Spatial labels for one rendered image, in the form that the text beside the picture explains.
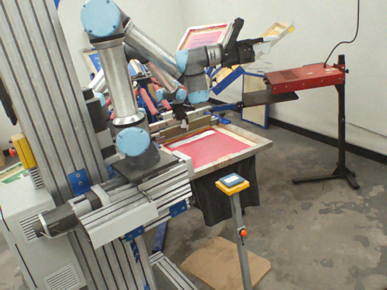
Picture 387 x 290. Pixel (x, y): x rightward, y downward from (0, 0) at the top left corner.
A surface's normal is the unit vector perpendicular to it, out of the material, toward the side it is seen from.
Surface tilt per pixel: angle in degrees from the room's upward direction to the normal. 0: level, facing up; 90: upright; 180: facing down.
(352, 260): 0
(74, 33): 90
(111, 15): 83
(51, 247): 90
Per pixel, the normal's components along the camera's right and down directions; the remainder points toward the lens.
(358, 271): -0.18, -0.90
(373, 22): -0.88, 0.32
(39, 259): 0.55, 0.24
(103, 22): 0.12, 0.25
